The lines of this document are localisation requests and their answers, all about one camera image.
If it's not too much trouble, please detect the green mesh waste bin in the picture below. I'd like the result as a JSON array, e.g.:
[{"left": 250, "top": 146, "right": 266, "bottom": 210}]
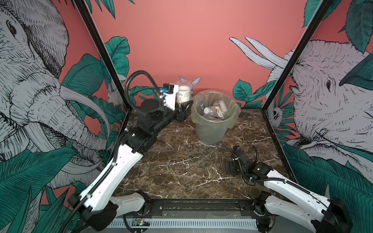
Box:
[{"left": 194, "top": 94, "right": 236, "bottom": 145}]

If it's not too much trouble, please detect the left black frame post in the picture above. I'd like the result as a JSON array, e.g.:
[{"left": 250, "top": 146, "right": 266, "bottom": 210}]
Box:
[{"left": 73, "top": 0, "right": 132, "bottom": 111}]

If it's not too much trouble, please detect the right black frame post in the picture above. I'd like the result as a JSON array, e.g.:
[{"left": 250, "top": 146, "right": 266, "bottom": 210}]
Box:
[{"left": 261, "top": 0, "right": 333, "bottom": 112}]

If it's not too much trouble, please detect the translucent plastic bin liner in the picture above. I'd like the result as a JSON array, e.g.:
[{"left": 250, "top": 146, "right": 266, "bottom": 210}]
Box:
[{"left": 190, "top": 89, "right": 241, "bottom": 129}]

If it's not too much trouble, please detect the beige label small bottle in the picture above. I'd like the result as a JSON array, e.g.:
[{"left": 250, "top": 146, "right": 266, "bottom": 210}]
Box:
[{"left": 213, "top": 100, "right": 228, "bottom": 120}]

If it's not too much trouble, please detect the white label bottle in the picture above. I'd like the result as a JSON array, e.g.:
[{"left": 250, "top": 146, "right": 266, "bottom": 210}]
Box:
[{"left": 204, "top": 106, "right": 219, "bottom": 117}]

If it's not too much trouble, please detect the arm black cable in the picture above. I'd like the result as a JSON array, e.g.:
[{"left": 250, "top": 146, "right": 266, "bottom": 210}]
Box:
[
  {"left": 229, "top": 144, "right": 330, "bottom": 204},
  {"left": 58, "top": 70, "right": 162, "bottom": 233}
]

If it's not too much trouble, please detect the black frame post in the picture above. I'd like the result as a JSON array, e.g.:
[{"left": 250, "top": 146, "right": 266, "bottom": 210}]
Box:
[
  {"left": 261, "top": 0, "right": 333, "bottom": 112},
  {"left": 73, "top": 0, "right": 132, "bottom": 111}
]

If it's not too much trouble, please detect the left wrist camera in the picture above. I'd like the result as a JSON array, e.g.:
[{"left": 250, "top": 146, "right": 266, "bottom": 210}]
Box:
[{"left": 160, "top": 83, "right": 179, "bottom": 111}]

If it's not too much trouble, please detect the black front mounting rail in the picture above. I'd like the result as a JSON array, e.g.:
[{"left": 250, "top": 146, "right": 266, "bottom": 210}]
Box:
[{"left": 127, "top": 199, "right": 272, "bottom": 218}]

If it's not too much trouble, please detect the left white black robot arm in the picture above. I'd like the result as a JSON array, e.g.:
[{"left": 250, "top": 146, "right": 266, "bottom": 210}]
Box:
[{"left": 59, "top": 99, "right": 193, "bottom": 233}]

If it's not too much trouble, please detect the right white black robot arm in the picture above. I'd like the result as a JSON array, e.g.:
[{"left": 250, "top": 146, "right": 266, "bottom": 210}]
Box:
[{"left": 225, "top": 146, "right": 353, "bottom": 233}]

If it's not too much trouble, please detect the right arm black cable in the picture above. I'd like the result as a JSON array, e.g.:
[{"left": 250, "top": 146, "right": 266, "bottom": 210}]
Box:
[{"left": 229, "top": 144, "right": 330, "bottom": 204}]

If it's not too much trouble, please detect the white slotted cable duct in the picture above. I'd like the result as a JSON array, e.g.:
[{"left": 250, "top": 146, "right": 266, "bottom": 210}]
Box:
[{"left": 108, "top": 218, "right": 258, "bottom": 231}]

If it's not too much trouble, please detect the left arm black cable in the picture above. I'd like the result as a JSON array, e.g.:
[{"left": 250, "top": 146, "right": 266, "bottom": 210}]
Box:
[{"left": 58, "top": 70, "right": 162, "bottom": 233}]

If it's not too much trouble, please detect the crushed clear bottle white cap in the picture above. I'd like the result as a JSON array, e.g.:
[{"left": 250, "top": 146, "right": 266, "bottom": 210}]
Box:
[{"left": 198, "top": 100, "right": 207, "bottom": 113}]

